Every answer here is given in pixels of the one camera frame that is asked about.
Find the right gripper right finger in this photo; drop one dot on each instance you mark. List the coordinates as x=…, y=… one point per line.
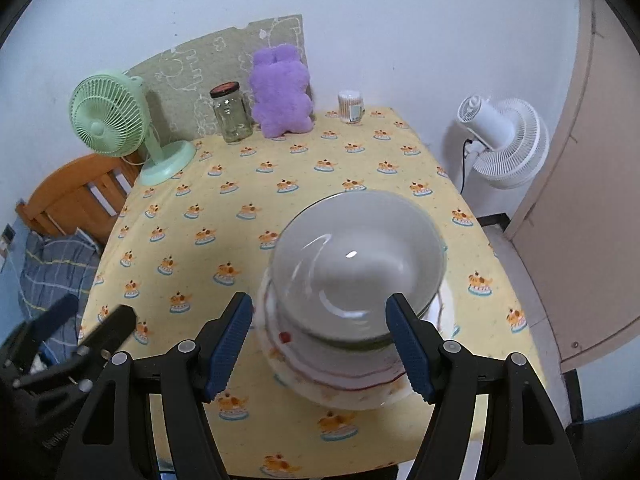
x=523, y=438

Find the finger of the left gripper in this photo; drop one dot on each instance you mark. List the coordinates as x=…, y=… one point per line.
x=25, y=341
x=100, y=339

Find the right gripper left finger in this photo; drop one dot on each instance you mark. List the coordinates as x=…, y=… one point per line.
x=113, y=435

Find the large yellow floral plate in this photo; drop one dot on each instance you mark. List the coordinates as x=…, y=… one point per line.
x=360, y=400

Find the white red character plate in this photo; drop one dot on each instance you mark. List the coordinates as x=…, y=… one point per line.
x=322, y=364

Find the small floral bowl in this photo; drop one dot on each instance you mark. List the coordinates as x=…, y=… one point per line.
x=338, y=261

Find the green floral bowl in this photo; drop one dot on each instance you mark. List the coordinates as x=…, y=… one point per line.
x=376, y=342

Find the blue plaid pillow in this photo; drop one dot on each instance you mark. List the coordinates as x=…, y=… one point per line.
x=54, y=267

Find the yellow cake pattern tablecloth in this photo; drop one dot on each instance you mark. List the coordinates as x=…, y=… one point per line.
x=179, y=250

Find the orange wooden headboard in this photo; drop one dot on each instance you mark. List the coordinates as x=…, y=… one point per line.
x=88, y=193

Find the beige door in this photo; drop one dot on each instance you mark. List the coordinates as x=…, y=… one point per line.
x=579, y=239

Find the green desk fan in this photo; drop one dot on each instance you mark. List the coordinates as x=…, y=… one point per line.
x=109, y=113

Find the white standing fan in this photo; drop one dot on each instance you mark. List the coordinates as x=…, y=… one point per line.
x=508, y=144

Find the glass jar dark lid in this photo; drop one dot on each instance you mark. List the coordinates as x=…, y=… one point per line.
x=231, y=112

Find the green elephant pattern mat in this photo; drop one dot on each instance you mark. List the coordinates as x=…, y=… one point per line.
x=177, y=81

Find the purple plush toy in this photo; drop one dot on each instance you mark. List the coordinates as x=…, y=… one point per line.
x=280, y=80

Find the toothpick container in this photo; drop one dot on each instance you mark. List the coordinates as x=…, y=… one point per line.
x=350, y=106

